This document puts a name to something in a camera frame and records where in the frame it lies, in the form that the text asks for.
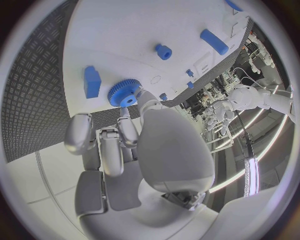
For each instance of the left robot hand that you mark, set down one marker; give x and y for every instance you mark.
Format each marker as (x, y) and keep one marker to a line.
(221, 110)

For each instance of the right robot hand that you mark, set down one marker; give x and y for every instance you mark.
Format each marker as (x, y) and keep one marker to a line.
(173, 150)

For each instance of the blue gear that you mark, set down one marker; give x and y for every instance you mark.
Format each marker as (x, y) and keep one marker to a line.
(122, 93)

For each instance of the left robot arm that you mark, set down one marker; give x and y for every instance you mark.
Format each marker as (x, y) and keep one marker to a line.
(246, 97)

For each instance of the white task board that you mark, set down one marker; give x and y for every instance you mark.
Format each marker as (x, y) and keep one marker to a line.
(131, 31)

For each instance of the small blue block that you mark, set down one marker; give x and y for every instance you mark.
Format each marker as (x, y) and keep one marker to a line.
(190, 85)

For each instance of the small blue peg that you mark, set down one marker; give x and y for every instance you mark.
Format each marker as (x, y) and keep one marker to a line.
(189, 72)

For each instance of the small blue knurled plug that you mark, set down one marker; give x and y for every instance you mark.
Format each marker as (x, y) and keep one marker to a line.
(163, 96)

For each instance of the blue long cylinder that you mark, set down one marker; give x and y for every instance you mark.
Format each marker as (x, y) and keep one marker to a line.
(214, 42)

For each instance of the glowing light bar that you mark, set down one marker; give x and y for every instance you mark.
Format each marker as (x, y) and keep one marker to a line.
(251, 176)

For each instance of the blue short cylinder with hole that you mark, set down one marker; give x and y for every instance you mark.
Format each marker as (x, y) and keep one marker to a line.
(163, 52)

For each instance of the blue curved part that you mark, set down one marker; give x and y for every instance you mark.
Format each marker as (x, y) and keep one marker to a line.
(233, 4)

